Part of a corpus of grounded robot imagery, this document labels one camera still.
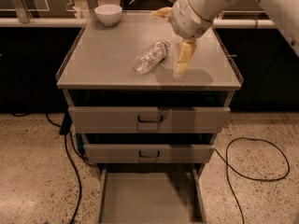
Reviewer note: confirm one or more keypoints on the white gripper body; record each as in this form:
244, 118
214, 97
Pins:
189, 20

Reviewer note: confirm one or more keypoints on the grey bottom drawer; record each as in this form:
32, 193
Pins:
170, 196

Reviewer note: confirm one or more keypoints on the metal post left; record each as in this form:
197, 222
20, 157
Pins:
21, 11

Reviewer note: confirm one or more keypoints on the grey drawer cabinet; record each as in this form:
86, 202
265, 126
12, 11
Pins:
99, 71

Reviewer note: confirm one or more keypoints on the white ceramic bowl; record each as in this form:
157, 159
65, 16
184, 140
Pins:
109, 15

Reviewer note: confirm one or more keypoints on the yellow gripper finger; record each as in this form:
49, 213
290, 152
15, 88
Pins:
164, 13
184, 53

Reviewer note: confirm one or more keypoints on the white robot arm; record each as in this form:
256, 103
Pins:
283, 13

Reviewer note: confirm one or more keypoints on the clear plastic water bottle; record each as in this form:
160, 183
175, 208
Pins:
151, 57

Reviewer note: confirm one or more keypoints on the black power adapter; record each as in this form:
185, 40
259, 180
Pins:
66, 124

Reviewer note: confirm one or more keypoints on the grey drawer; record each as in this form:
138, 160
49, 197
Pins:
170, 196
96, 119
100, 153

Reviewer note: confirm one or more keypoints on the grey top drawer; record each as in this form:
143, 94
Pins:
96, 119

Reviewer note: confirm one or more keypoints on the grey middle drawer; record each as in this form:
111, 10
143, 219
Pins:
100, 153

